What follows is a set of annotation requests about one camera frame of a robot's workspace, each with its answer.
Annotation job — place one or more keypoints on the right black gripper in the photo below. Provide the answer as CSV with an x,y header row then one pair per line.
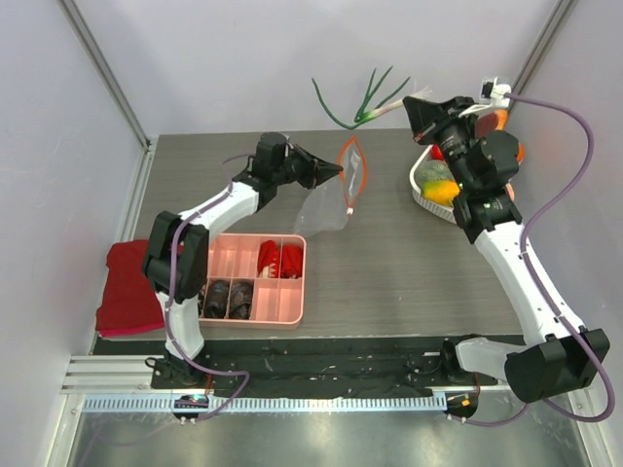
x,y
439,126

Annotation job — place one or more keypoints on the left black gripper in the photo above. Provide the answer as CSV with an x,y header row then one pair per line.
x,y
315,169

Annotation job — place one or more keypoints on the clear orange zip top bag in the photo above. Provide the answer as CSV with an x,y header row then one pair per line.
x,y
329,206

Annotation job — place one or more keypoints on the toy yellow green mango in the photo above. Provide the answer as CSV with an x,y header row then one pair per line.
x,y
442,192

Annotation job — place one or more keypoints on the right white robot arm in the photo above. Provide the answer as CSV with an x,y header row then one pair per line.
x,y
559,353

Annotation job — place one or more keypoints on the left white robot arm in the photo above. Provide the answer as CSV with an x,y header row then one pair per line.
x,y
176,261

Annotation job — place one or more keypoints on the toy red apple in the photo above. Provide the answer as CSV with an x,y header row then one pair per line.
x,y
436,153

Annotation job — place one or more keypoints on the toy green melon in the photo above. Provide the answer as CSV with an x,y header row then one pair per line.
x,y
432,170

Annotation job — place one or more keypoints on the red folded sock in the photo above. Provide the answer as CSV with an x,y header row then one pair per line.
x,y
292,257

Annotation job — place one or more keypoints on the white plastic fruit basket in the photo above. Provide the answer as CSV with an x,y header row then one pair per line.
x,y
443,212

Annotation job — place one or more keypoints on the toy orange fruit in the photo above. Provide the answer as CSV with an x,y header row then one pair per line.
x,y
521,153

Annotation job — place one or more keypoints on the red sock with white trim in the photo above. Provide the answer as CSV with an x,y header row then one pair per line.
x,y
268,260

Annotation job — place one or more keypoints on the pink divided organizer box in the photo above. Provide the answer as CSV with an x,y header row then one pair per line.
x,y
277,303

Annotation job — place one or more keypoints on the brown blue floral rolled tie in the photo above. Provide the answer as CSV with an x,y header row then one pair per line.
x,y
216,297

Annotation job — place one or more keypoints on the red folded cloth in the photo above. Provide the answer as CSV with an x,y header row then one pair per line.
x,y
129,305

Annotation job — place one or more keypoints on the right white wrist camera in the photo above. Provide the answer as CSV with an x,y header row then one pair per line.
x,y
494,92

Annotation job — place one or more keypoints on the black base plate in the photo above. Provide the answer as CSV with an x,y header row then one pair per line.
x,y
315,368

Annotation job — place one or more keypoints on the white slotted cable duct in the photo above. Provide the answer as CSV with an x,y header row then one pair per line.
x,y
195,403

